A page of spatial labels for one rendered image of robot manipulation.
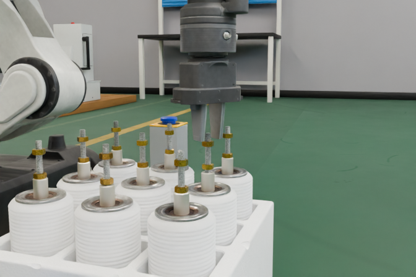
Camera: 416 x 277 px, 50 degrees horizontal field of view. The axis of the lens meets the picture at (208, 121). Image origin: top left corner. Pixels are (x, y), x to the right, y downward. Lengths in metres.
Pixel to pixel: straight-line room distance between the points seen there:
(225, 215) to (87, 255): 0.21
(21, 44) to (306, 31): 4.84
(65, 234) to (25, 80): 0.43
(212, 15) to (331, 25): 5.06
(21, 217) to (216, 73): 0.36
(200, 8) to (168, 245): 0.34
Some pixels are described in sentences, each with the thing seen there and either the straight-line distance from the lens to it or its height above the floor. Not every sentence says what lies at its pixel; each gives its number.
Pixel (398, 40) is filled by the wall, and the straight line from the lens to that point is 5.74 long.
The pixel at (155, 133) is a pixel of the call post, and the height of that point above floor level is 0.30.
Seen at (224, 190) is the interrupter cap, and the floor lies 0.25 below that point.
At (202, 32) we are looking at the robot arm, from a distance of 0.68.
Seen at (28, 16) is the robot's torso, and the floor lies 0.57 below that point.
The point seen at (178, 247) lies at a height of 0.22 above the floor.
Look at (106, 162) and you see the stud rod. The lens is 0.67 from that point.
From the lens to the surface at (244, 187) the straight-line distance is 0.83.
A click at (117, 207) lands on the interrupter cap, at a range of 0.67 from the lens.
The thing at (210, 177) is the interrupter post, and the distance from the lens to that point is 0.73.
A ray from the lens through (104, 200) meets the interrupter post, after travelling 0.68.
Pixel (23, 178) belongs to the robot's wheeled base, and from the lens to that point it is 1.16.
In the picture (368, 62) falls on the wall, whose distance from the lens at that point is 5.71.
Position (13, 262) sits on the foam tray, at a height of 0.18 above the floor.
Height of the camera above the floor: 0.46
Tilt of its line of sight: 8 degrees down
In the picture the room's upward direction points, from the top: straight up
